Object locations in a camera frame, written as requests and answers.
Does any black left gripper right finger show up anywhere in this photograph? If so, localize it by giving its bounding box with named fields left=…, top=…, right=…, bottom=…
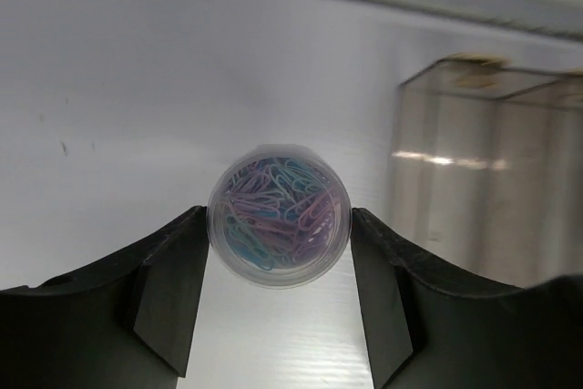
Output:
left=351, top=208, right=582, bottom=388

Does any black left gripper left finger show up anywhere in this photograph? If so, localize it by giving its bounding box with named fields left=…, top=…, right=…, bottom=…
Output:
left=1, top=206, right=209, bottom=388

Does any clear paperclip jar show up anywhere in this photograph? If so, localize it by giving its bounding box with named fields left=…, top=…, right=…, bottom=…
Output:
left=206, top=144, right=352, bottom=289

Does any clear four-compartment organizer tray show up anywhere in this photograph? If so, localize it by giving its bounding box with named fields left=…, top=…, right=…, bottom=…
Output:
left=387, top=54, right=582, bottom=287

